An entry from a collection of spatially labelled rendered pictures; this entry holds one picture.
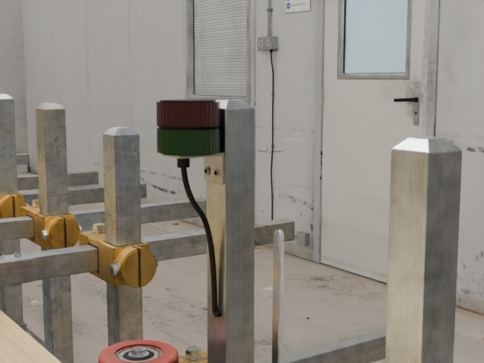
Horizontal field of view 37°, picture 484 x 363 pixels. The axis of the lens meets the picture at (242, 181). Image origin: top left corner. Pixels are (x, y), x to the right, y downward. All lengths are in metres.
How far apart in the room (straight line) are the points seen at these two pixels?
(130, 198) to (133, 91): 5.94
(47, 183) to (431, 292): 0.75
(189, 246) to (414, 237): 0.56
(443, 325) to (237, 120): 0.28
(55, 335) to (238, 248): 0.55
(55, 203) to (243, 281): 0.50
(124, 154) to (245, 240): 0.26
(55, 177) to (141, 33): 5.59
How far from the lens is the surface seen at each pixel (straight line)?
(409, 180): 0.52
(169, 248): 1.03
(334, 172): 4.59
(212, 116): 0.68
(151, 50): 6.55
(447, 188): 0.53
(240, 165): 0.71
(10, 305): 1.45
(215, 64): 5.71
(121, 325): 0.97
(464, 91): 3.88
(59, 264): 0.96
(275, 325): 0.79
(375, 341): 0.95
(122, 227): 0.94
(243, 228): 0.72
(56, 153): 1.16
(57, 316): 1.21
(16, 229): 1.20
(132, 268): 0.92
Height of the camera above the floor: 1.18
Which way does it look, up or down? 8 degrees down
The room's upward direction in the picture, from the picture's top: straight up
